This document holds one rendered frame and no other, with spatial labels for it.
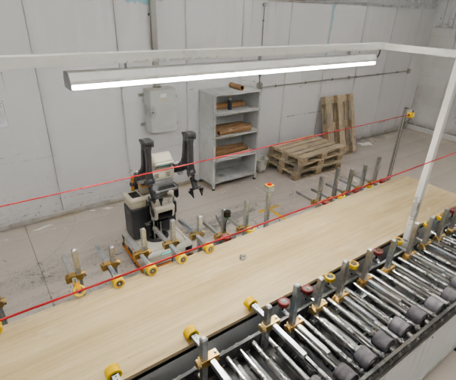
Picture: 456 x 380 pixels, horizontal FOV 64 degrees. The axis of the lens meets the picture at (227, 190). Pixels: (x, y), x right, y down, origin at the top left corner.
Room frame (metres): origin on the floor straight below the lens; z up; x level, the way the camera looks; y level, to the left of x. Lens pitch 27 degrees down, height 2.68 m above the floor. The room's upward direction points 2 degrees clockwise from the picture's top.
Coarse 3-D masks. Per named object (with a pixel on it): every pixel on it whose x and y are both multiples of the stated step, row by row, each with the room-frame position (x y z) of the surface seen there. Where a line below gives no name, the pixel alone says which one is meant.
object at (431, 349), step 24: (336, 288) 2.09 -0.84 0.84; (336, 312) 1.98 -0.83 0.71; (384, 312) 2.11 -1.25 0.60; (432, 336) 1.84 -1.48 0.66; (240, 360) 1.54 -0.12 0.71; (264, 360) 1.56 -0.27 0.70; (336, 360) 1.57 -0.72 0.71; (384, 360) 1.48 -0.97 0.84; (408, 360) 1.67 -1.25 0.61; (432, 360) 1.97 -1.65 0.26
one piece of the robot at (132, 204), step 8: (128, 192) 3.57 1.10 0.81; (136, 192) 3.58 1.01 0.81; (128, 200) 3.42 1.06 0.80; (136, 200) 3.42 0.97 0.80; (144, 200) 3.47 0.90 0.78; (128, 208) 3.45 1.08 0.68; (136, 208) 3.42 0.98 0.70; (144, 208) 3.47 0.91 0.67; (128, 216) 3.46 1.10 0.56; (136, 216) 3.41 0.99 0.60; (144, 216) 3.46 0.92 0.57; (128, 224) 3.49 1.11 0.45; (136, 224) 3.41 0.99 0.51; (144, 224) 3.46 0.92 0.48; (152, 224) 3.47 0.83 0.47; (160, 224) 3.51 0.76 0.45; (168, 224) 3.63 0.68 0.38; (136, 232) 3.40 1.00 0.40; (152, 232) 3.47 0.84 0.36
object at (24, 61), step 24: (216, 48) 2.29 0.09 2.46; (240, 48) 2.35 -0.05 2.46; (264, 48) 2.46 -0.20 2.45; (288, 48) 2.58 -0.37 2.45; (312, 48) 2.72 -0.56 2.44; (336, 48) 2.87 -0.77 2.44; (360, 48) 3.04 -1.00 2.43; (384, 48) 3.21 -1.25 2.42; (408, 48) 3.05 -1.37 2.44; (432, 48) 2.90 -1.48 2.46; (432, 144) 2.73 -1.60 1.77; (408, 240) 2.71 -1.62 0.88
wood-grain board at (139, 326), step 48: (384, 192) 3.61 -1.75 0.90; (432, 192) 3.65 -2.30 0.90; (240, 240) 2.59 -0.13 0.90; (288, 240) 2.62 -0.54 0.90; (336, 240) 2.64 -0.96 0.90; (384, 240) 2.67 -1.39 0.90; (144, 288) 1.96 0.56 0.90; (192, 288) 1.97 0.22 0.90; (240, 288) 1.99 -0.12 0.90; (288, 288) 2.01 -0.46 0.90; (0, 336) 1.50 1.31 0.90; (48, 336) 1.52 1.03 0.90; (96, 336) 1.53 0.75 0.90; (144, 336) 1.54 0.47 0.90
